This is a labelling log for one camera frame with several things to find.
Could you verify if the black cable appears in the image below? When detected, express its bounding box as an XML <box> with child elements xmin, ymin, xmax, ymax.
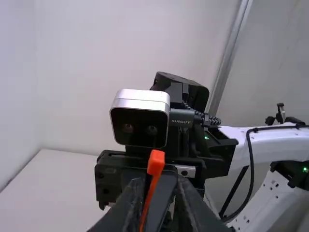
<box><xmin>218</xmin><ymin>127</ymin><xmax>261</xmax><ymax>218</ymax></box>

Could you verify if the braided camera cable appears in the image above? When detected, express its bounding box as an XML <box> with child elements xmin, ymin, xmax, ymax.
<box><xmin>169</xmin><ymin>100</ymin><xmax>222</xmax><ymax>128</ymax></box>

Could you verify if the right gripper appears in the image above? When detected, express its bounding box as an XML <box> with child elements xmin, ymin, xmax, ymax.
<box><xmin>94</xmin><ymin>145</ymin><xmax>206</xmax><ymax>211</ymax></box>

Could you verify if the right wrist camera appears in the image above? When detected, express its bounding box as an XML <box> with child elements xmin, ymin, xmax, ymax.
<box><xmin>109</xmin><ymin>88</ymin><xmax>171</xmax><ymax>149</ymax></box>

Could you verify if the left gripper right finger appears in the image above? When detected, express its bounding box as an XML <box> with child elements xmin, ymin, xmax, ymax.
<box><xmin>144</xmin><ymin>166</ymin><xmax>229</xmax><ymax>232</ymax></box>

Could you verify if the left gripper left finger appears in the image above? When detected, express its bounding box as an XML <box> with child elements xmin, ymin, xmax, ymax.
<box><xmin>89</xmin><ymin>178</ymin><xmax>149</xmax><ymax>232</ymax></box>

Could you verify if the orange cable tie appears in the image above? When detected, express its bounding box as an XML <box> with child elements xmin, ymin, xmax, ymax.
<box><xmin>139</xmin><ymin>149</ymin><xmax>167</xmax><ymax>232</ymax></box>

